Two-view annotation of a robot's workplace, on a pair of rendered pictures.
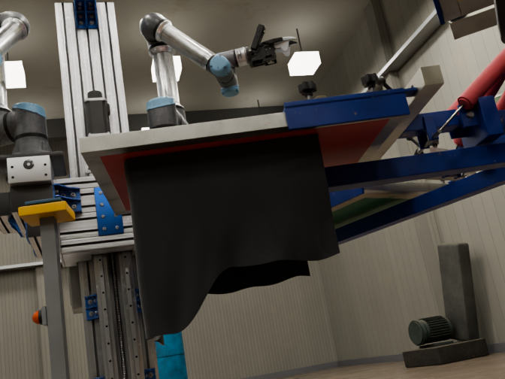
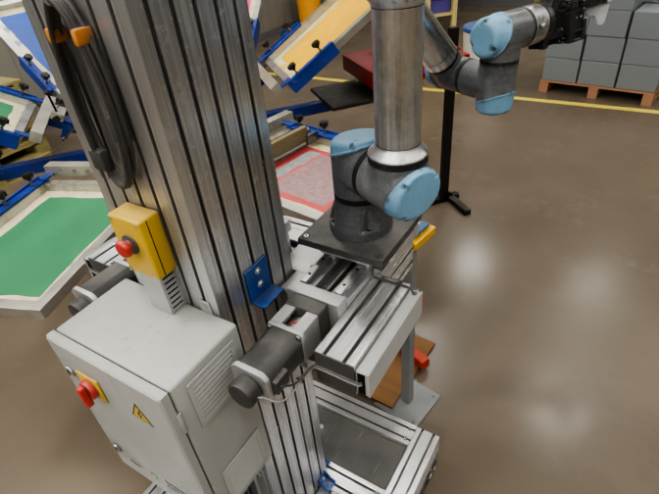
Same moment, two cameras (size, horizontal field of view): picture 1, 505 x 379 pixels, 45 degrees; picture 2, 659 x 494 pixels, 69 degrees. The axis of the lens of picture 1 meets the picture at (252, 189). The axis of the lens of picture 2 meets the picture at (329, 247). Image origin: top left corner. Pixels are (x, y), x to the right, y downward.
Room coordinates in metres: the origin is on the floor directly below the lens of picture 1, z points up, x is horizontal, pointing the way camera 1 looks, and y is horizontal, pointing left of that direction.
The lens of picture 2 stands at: (2.74, 1.47, 1.90)
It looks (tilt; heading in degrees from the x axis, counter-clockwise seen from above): 36 degrees down; 231
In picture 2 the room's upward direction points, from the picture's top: 6 degrees counter-clockwise
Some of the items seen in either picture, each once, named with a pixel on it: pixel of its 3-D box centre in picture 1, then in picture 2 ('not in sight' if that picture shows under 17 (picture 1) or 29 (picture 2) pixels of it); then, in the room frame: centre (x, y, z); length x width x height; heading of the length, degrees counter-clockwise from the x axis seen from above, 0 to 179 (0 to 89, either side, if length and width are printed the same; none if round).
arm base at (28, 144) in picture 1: (31, 150); (360, 206); (2.08, 0.78, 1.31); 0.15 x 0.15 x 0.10
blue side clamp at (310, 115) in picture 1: (345, 112); (312, 135); (1.38, -0.25, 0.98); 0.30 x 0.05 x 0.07; 97
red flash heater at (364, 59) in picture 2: not in sight; (403, 62); (0.45, -0.48, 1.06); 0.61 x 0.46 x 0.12; 157
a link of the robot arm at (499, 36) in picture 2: not in sight; (501, 34); (1.84, 0.95, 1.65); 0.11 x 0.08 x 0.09; 171
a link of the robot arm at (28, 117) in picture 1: (28, 122); (359, 162); (2.08, 0.78, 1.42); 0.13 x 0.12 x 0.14; 81
